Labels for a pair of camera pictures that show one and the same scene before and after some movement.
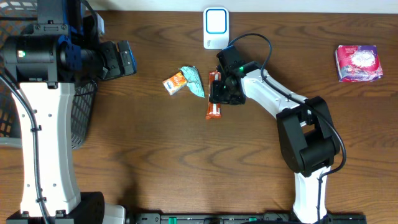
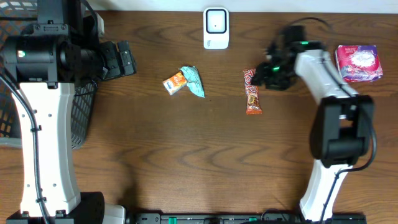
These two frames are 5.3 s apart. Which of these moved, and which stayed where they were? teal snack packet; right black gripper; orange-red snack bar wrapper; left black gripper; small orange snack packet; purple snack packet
Moved: right black gripper; orange-red snack bar wrapper
Stayed: left black gripper; teal snack packet; purple snack packet; small orange snack packet
